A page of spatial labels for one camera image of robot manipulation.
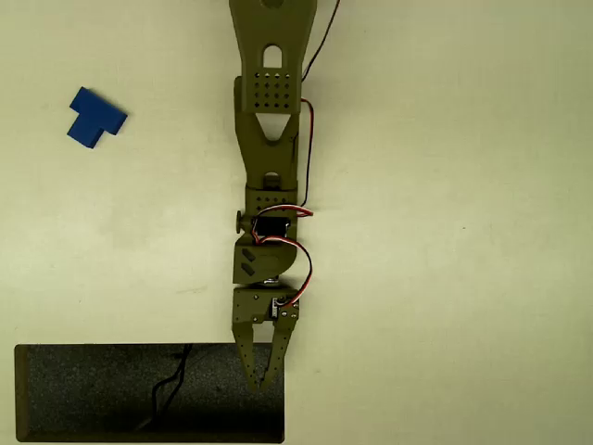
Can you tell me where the blue T-shaped block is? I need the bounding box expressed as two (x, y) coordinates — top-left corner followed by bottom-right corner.
(67, 86), (129, 150)

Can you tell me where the white red black servo cable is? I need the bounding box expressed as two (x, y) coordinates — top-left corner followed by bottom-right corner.
(259, 238), (313, 310)
(251, 205), (315, 245)

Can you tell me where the thin red black wire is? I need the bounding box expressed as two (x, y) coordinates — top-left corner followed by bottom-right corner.
(296, 0), (342, 209)

